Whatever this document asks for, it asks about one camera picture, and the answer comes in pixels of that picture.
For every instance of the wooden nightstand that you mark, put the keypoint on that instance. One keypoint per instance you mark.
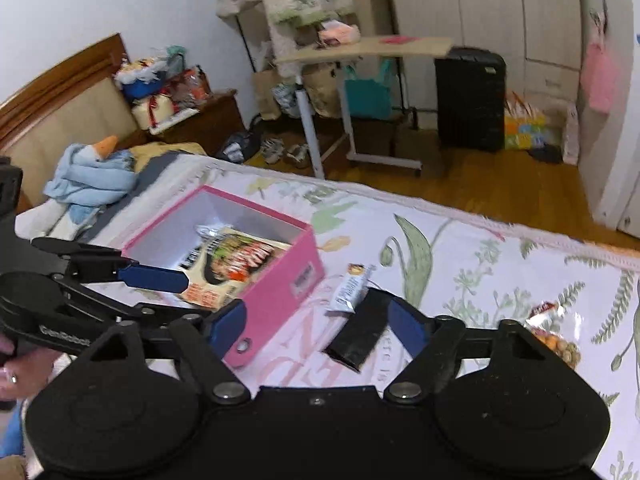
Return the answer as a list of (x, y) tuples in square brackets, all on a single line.
[(210, 120)]

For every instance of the pink cardboard box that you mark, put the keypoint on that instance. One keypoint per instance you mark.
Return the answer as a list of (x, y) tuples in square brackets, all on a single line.
[(280, 280)]

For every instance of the pink hanging cloth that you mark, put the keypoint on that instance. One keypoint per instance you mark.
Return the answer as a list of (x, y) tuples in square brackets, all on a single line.
[(600, 75)]

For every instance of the blue basket with white stuffing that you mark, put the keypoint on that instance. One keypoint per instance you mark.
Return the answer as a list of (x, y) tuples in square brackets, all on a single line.
[(142, 82)]

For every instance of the cream gift box red ribbon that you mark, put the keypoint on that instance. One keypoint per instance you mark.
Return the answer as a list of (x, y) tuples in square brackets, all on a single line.
[(160, 112)]

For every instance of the colourful package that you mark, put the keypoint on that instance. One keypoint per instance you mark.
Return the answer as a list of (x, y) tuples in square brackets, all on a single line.
[(525, 127)]

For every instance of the black suitcase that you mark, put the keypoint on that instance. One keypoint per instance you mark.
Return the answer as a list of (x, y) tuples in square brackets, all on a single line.
[(470, 100)]

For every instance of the black bag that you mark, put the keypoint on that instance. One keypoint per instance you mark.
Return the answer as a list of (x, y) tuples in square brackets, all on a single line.
[(237, 146)]

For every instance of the grey sneaker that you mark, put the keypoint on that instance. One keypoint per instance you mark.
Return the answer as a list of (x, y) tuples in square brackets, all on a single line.
[(272, 151), (298, 155)]

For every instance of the white wardrobe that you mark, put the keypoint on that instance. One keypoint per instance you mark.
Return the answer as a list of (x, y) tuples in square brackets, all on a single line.
[(620, 170)]

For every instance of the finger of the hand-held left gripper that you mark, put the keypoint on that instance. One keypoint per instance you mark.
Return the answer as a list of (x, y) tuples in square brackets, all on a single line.
[(155, 279), (100, 305)]

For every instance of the brown paper bag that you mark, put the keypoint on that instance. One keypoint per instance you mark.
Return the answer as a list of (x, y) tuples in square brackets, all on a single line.
[(267, 95)]

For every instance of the wooden padded headboard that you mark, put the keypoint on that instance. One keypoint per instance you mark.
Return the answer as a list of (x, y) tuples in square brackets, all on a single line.
[(60, 125)]

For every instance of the white snack bar packet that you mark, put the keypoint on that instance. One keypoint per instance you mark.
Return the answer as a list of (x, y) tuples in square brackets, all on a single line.
[(350, 287)]

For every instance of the black snack packet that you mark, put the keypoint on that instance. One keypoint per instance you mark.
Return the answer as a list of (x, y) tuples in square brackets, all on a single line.
[(357, 335)]

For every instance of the teal bag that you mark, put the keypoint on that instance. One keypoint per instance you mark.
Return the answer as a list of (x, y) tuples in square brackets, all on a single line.
[(367, 95)]

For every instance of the blue plush toy orange beak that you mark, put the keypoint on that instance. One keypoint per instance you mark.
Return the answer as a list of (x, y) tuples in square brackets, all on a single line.
[(95, 175)]

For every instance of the pink paper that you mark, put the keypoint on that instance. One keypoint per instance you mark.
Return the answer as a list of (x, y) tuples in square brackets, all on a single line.
[(400, 39)]

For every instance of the silver snack packet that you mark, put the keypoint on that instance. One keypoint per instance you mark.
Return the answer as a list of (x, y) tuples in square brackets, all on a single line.
[(207, 232)]

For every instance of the person's left hand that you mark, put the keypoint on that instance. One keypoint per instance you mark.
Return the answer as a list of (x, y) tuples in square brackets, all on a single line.
[(25, 370)]

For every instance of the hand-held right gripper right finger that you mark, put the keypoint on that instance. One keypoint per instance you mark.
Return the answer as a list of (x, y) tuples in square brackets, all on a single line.
[(405, 322)]

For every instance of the clear packet of orange snacks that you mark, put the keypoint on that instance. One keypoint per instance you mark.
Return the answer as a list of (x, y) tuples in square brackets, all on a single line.
[(555, 342)]

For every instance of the yellow pillow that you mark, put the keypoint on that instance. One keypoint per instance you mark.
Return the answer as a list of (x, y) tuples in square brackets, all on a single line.
[(170, 152)]

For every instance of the white built-in cabinet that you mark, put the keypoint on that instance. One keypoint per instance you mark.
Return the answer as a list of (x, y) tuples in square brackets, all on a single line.
[(475, 5)]

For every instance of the grey blanket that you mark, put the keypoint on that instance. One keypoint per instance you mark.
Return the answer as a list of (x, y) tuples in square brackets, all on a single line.
[(145, 185)]

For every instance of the beige printed bag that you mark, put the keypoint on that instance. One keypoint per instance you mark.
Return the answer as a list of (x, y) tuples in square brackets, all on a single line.
[(322, 92)]

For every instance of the wooden overbed table white frame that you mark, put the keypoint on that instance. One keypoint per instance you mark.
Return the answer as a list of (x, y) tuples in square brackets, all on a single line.
[(360, 50)]

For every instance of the pink bundle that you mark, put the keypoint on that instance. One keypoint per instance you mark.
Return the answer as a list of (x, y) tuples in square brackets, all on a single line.
[(340, 34)]

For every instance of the white plastic bag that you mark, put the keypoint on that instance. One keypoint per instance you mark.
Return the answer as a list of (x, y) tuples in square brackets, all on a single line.
[(571, 135)]

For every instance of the large red noodle packet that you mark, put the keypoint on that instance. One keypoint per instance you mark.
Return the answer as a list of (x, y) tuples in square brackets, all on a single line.
[(240, 260)]

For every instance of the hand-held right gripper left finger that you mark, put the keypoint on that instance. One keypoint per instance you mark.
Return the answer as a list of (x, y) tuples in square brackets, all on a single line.
[(227, 327)]

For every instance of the red snack bag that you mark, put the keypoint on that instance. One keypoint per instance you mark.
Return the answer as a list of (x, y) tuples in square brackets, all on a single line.
[(192, 87)]

